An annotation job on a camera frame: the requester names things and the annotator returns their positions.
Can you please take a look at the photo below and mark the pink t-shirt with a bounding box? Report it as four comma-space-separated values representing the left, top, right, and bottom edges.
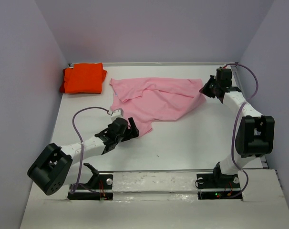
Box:
110, 78, 206, 136

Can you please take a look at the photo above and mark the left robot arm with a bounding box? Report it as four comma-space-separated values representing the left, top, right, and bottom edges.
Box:
27, 117, 139, 196

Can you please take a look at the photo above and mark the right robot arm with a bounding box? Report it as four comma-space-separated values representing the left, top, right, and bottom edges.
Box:
200, 65, 275, 187

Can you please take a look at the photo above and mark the folded orange t-shirt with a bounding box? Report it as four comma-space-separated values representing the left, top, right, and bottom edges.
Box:
59, 63, 107, 94

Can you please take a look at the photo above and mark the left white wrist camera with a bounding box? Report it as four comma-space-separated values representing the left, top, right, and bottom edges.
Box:
111, 108, 124, 122

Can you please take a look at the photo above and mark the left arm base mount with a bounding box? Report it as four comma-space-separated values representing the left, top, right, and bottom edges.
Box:
67, 163, 114, 201

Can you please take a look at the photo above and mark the aluminium table edge rail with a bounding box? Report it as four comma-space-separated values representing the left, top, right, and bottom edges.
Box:
68, 62, 238, 67

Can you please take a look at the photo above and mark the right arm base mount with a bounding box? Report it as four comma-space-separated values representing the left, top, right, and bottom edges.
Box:
195, 167, 242, 200

